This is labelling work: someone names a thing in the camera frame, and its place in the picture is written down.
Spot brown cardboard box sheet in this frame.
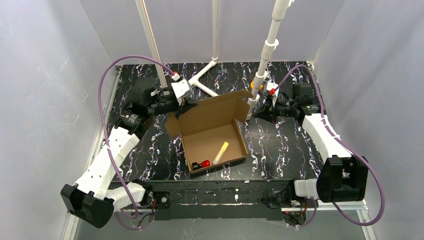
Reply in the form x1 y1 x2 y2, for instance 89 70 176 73
165 89 253 175

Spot cream cylindrical stick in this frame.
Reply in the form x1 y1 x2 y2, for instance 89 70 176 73
212 141 229 165

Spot red black small bottle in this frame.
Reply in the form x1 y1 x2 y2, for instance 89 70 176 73
192 160 211 171

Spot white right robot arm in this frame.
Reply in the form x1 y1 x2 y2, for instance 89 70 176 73
253 82 368 203

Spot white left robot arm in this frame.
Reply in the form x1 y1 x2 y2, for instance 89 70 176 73
60 77 198 229

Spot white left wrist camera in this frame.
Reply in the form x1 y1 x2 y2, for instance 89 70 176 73
171 79 192 106

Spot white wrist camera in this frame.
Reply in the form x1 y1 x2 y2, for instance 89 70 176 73
263 81 278 99
171 79 192 106

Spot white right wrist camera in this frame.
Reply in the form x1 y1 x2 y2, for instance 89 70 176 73
263 81 278 99

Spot white PVC pipe frame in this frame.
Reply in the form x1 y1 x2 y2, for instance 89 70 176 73
187 0 296 124

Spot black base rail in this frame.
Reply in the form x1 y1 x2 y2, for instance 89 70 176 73
145 180 303 221

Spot white wooden corner post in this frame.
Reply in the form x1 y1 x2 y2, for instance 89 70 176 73
135 0 168 87

